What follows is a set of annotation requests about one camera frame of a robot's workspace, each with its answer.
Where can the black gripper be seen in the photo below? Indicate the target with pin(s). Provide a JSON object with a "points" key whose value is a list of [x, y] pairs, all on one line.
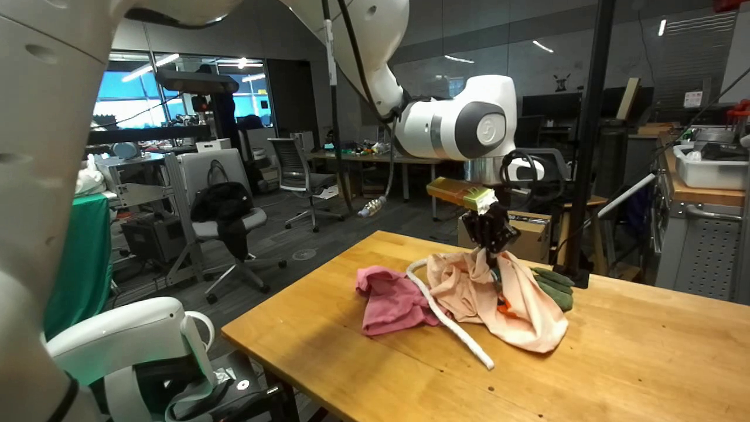
{"points": [[492, 231]]}

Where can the light pink cloth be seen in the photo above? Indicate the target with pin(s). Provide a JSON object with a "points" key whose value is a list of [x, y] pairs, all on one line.
{"points": [[499, 294]]}

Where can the dark pink cloth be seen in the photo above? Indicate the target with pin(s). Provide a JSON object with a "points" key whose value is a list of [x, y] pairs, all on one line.
{"points": [[392, 303]]}

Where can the red strawberry plush toy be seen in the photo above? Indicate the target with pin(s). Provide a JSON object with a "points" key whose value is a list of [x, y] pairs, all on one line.
{"points": [[551, 287]]}

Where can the cardboard box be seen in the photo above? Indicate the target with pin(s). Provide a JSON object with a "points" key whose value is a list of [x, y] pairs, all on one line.
{"points": [[532, 236]]}

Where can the grey mesh office chair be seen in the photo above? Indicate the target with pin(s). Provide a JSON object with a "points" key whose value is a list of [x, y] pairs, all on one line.
{"points": [[300, 178]]}

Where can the white plastic bin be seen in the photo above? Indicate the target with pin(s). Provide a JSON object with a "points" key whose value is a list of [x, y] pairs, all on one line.
{"points": [[712, 175]]}

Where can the black vertical stand pole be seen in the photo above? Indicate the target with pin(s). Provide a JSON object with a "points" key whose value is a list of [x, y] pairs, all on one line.
{"points": [[589, 128]]}

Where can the black office chair with bag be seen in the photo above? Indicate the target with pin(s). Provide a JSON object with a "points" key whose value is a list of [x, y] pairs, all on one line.
{"points": [[218, 208]]}

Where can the green draped cloth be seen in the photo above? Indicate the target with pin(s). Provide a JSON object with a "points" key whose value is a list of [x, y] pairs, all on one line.
{"points": [[82, 280]]}

